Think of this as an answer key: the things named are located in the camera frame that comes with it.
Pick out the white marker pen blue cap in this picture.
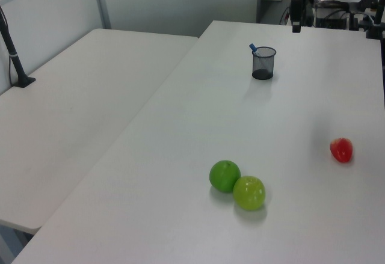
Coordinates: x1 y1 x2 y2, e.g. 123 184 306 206
248 43 261 66

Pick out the light green apple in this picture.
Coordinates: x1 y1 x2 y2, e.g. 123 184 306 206
232 175 267 212

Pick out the black camera stand pole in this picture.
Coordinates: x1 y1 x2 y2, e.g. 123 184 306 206
0 4 37 88

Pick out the black electronic equipment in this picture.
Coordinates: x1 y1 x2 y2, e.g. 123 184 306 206
313 0 359 31

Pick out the black mesh pen holder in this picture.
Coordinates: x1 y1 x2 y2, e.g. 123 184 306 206
251 46 277 81

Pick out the black clamp camera stand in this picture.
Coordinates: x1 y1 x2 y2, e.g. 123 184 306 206
365 0 385 40

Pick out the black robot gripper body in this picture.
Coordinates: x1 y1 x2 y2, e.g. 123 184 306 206
290 0 303 26

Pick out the dark green apple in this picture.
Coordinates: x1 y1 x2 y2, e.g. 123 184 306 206
209 159 242 194

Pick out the red toy strawberry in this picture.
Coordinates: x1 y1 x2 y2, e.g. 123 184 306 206
329 137 354 164

